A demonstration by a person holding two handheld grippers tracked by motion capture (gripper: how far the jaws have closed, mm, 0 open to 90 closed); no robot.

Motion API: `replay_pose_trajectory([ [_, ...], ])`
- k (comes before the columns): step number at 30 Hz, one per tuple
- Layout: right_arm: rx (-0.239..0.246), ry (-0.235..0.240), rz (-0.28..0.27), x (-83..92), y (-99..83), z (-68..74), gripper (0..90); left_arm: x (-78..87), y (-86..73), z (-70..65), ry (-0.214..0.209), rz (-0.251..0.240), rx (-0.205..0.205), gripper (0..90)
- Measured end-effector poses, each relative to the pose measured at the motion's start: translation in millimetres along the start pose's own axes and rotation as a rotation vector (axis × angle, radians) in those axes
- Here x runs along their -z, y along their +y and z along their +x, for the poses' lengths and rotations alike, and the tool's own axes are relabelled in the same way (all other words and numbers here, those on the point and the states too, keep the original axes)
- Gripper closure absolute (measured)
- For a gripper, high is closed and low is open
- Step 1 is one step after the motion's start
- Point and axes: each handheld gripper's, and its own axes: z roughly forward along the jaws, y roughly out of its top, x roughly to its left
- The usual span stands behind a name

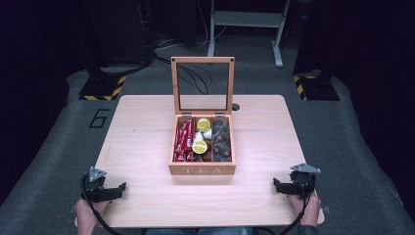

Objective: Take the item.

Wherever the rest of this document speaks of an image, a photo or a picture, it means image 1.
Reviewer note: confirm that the person's legs in jeans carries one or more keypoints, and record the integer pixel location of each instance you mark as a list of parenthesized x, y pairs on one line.
[(199, 232)]

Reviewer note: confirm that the dark cabinet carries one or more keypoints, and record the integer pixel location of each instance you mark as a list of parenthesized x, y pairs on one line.
[(120, 29)]

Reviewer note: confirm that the pile of dark tea packets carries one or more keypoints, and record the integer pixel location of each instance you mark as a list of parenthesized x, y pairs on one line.
[(222, 140)]

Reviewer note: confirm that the person's left hand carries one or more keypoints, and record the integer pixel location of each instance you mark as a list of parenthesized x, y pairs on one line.
[(88, 213)]

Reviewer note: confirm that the black yellow striped base plate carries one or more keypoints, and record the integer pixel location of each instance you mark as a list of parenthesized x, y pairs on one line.
[(104, 88), (318, 88)]

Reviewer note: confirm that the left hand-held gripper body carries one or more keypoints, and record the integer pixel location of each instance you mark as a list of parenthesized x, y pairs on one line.
[(93, 182)]

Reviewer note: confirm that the stack of red sachets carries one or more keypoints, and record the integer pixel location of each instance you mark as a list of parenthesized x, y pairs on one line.
[(183, 140)]

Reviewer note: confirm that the black table grommet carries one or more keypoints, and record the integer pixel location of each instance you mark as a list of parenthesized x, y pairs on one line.
[(235, 106)]

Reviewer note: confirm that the yellow-lidded white capsule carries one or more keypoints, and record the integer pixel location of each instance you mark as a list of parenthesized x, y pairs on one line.
[(203, 125), (199, 147)]

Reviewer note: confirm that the person's right hand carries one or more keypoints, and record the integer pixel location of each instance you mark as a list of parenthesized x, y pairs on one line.
[(308, 210)]

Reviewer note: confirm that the dark curtain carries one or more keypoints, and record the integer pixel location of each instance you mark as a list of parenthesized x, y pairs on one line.
[(378, 81), (32, 81)]

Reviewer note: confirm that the wooden tea box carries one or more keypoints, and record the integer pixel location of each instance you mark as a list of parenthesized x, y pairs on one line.
[(202, 169)]

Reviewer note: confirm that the white metal stand frame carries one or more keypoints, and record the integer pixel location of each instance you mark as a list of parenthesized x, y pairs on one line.
[(248, 19)]

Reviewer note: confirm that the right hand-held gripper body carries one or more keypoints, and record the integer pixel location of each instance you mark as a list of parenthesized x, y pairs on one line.
[(304, 181)]

